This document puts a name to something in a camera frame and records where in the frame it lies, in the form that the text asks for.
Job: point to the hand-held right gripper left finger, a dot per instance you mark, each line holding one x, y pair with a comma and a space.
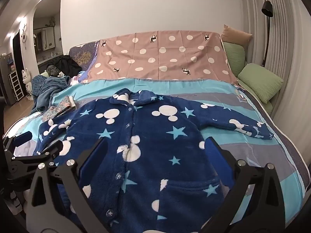
93, 160

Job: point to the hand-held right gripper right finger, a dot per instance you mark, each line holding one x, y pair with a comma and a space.
218, 161

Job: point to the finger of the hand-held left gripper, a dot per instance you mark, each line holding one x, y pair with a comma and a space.
52, 150
23, 138

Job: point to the blue starry fleece pajama top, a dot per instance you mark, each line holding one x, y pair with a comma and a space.
150, 165

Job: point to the black clothes pile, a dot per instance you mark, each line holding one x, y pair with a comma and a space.
65, 64

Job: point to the blue grey striped bed sheet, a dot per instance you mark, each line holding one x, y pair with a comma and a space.
255, 155

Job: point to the folded floral cloth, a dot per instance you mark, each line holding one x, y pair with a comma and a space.
55, 109

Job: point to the teal crumpled blanket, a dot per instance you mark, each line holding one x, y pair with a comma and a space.
46, 89

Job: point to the white shelf rack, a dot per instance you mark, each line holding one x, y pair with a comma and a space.
15, 85

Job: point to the white cat figurine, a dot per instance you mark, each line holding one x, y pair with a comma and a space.
26, 80

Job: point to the grey refrigerator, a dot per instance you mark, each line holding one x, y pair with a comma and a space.
4, 77

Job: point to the green pillow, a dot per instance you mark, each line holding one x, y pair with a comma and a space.
233, 55
260, 80

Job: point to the purple patterned bed cover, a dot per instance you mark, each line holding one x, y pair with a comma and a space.
82, 53

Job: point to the pink polka-dot sheet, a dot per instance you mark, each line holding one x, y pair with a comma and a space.
165, 63

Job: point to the tan pillow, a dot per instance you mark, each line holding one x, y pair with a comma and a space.
235, 35

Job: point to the white pleated curtain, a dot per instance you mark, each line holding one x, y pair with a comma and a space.
286, 41

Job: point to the black floor lamp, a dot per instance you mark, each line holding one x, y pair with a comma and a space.
267, 8

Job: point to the white deer wall clock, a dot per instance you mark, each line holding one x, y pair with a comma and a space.
24, 37

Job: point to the kitchen wall cabinet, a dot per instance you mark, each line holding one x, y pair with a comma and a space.
45, 37

